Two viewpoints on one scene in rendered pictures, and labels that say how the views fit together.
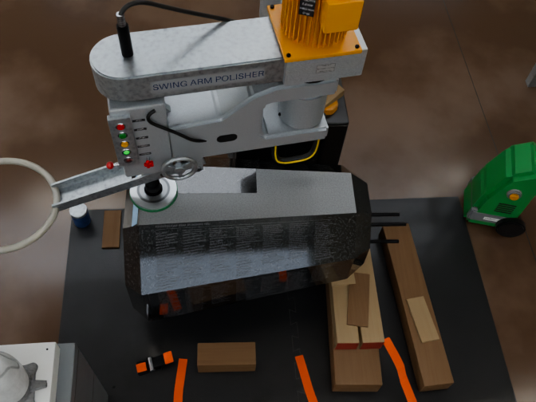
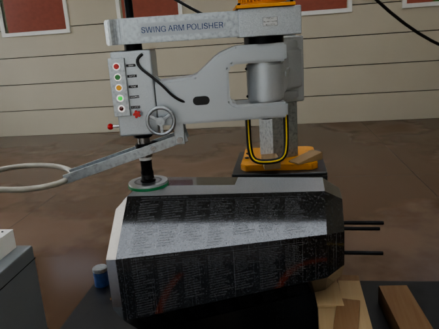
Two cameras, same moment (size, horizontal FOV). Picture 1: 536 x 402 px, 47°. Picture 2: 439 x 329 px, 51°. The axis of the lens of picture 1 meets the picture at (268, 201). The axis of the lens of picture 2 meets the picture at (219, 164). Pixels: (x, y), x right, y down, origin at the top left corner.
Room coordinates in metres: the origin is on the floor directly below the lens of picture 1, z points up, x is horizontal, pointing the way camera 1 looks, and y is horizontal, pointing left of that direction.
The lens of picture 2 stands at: (-0.65, -0.57, 1.56)
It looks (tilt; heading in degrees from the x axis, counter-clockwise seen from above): 15 degrees down; 18
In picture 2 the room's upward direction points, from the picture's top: 4 degrees counter-clockwise
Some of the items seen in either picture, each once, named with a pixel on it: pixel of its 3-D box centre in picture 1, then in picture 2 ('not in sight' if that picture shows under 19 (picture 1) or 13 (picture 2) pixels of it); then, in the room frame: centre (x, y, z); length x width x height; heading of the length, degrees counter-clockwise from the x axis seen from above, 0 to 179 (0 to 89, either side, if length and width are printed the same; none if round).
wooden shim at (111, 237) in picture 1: (112, 229); not in sight; (1.71, 0.90, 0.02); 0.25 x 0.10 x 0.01; 9
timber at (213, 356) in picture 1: (226, 356); not in sight; (1.00, 0.13, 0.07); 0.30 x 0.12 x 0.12; 97
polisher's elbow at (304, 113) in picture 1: (302, 96); (264, 81); (1.70, -0.10, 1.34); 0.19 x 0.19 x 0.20
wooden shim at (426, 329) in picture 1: (422, 319); not in sight; (1.30, -0.90, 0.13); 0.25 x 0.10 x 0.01; 17
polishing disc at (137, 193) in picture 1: (153, 189); (147, 181); (1.50, 0.53, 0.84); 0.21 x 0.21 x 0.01
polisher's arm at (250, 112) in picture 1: (239, 115); (213, 93); (1.61, 0.15, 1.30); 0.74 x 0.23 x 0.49; 108
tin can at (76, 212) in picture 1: (80, 214); (100, 275); (1.75, 1.09, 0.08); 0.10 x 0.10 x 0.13
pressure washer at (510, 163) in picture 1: (517, 171); not in sight; (2.13, -1.40, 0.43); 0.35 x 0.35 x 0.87; 84
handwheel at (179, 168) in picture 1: (178, 161); (161, 119); (1.42, 0.38, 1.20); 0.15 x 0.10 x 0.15; 108
